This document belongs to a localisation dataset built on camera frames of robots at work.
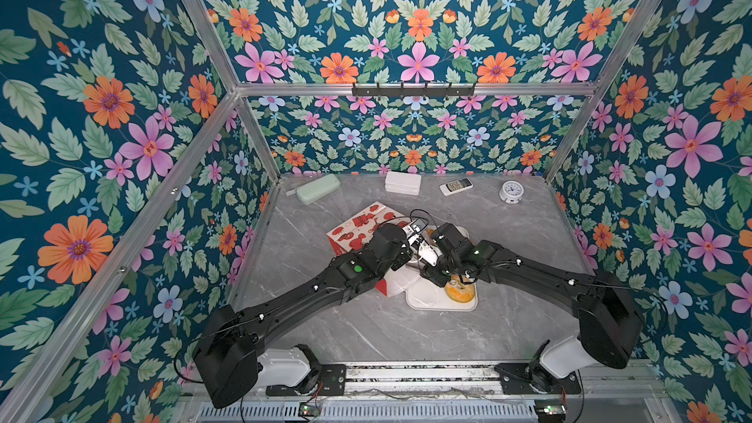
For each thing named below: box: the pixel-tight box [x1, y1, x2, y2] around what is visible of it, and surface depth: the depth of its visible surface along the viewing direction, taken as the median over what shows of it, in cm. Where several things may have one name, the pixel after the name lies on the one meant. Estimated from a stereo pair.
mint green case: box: [295, 173, 341, 206], surface depth 114 cm
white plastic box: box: [384, 171, 423, 196], surface depth 116 cm
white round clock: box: [499, 180, 525, 205], surface depth 113 cm
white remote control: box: [438, 177, 474, 197], surface depth 117 cm
